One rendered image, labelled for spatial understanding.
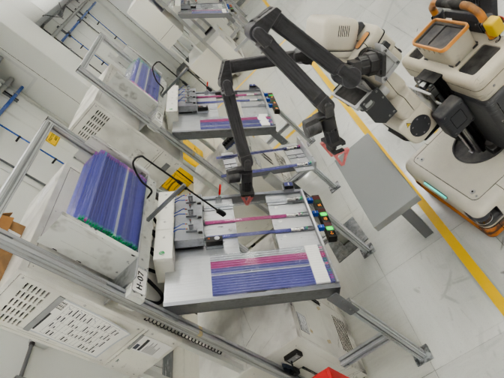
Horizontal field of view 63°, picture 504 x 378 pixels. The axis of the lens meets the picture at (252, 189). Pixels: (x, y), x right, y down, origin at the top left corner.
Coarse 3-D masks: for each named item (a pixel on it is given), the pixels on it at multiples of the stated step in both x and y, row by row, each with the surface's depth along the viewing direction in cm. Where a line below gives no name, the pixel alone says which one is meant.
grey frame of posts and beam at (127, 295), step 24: (48, 120) 184; (72, 144) 191; (0, 240) 127; (24, 240) 132; (144, 240) 173; (360, 240) 256; (48, 264) 135; (72, 264) 140; (144, 264) 163; (120, 288) 149; (144, 312) 154; (168, 312) 160; (360, 312) 172; (192, 336) 166; (216, 336) 172; (264, 360) 187
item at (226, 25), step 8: (192, 0) 754; (224, 0) 693; (208, 8) 732; (240, 8) 774; (200, 24) 727; (208, 24) 711; (224, 24) 719; (184, 32) 719; (200, 32) 721; (232, 32) 729; (192, 40) 727
